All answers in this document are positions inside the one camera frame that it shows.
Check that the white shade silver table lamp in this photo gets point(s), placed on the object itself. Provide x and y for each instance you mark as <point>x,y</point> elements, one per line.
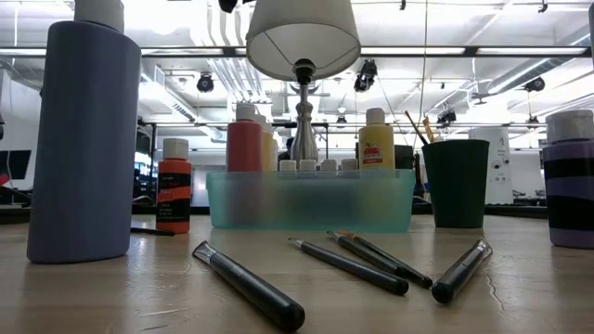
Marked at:
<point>301,42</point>

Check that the black metal table frame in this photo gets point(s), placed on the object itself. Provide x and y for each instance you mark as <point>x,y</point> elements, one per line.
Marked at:
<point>515,212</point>

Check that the large coral pink paint bottle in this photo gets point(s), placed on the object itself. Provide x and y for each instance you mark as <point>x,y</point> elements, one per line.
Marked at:
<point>244,144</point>

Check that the black ceiling camera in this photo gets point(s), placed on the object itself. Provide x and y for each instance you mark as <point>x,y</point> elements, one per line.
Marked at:
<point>366,76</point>
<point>205,83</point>
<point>534,84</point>
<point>446,117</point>

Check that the small pink paint bottle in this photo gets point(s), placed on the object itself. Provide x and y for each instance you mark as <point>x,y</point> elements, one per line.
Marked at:
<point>328,164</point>

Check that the large yellow paint bottle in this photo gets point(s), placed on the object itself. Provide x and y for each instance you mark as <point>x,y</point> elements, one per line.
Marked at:
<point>267,150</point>

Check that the black paintbrush wide silver ferrule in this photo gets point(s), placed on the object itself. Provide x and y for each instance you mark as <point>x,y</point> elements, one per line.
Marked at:
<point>250,287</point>

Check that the small orange-red paint bottle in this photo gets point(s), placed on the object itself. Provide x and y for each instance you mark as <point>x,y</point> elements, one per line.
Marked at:
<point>172,169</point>

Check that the silver ceiling duct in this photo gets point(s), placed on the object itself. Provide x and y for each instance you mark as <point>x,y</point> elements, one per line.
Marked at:
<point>510,80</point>

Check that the black paintbrush yellow bristles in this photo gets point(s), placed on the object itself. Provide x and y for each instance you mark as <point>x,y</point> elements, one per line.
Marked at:
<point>430,131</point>

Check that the small brown paint bottle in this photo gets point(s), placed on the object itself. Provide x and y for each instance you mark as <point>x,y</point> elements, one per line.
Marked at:
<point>287,165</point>

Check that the dark background monitor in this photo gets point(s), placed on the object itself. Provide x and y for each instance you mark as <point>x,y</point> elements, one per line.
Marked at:
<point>18,162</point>

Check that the white cylindrical appliance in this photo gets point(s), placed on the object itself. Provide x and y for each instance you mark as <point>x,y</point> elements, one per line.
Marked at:
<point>502,167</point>

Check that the large lavender blue paint bottle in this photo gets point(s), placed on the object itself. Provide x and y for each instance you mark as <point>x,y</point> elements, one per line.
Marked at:
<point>83,139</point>

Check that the small dark red paint bottle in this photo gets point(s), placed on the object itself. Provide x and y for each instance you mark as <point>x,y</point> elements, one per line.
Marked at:
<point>307,165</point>

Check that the black overhead beam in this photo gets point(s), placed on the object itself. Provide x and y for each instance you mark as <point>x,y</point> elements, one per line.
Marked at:
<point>471,51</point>

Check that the translucent teal plastic tray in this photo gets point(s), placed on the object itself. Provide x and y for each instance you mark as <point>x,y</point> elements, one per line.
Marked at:
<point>311,204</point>

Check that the long thin dark paintbrush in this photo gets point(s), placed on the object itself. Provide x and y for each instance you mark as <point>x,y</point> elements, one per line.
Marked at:
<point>416,128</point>

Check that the dark green plastic cup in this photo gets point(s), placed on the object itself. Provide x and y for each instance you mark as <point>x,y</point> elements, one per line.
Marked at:
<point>457,185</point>

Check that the small purple paint bottle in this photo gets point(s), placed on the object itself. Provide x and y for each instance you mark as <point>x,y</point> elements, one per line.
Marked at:
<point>568,185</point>

